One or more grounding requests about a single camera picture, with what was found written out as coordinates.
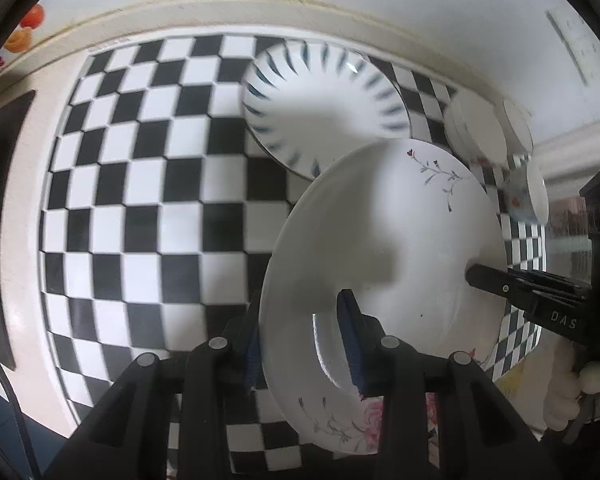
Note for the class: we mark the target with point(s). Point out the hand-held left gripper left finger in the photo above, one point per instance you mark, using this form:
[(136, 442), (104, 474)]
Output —
[(252, 355)]

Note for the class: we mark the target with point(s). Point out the person's right hand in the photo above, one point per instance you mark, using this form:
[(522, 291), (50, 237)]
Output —
[(565, 385)]

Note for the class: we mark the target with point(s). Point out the black and white checkered mat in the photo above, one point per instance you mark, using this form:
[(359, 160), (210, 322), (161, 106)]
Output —
[(145, 200)]

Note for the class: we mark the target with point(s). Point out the small floral bowl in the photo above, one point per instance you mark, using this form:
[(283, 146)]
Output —
[(530, 195)]

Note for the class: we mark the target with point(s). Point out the white door frame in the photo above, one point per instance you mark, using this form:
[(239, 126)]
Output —
[(575, 145)]

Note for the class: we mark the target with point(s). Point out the white wall socket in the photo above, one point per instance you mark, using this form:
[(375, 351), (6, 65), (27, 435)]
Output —
[(575, 45)]

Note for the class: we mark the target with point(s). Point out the white floral plate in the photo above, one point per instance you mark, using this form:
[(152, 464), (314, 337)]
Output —
[(405, 220)]

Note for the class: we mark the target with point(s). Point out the white plate with blue stripes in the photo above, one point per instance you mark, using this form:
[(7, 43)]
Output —
[(320, 105)]

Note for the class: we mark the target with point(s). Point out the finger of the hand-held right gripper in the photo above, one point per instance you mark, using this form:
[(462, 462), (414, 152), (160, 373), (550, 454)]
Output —
[(505, 288)]

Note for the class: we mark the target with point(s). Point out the orange fruit wall sticker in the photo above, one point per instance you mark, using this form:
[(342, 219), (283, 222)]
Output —
[(17, 40)]

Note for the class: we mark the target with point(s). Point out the red fruit wall sticker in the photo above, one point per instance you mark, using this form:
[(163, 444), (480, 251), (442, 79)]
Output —
[(32, 15)]

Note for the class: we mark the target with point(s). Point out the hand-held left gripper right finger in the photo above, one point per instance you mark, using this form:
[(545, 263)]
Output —
[(352, 347)]

